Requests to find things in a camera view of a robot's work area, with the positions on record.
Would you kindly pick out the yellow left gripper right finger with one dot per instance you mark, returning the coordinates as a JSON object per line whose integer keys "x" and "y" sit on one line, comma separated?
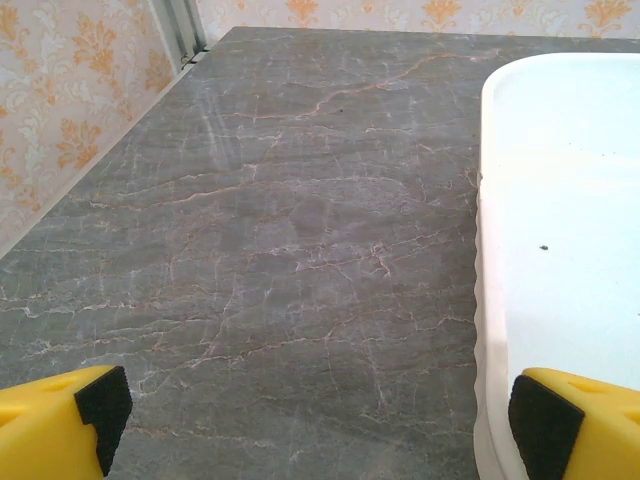
{"x": 600, "y": 440}

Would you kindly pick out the aluminium frame post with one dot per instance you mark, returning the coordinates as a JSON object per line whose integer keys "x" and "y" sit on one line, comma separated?
{"x": 172, "y": 25}

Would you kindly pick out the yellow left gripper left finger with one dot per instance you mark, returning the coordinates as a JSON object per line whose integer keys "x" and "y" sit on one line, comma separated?
{"x": 45, "y": 430}

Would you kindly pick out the white plastic container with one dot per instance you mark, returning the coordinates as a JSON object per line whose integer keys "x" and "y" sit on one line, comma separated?
{"x": 560, "y": 200}

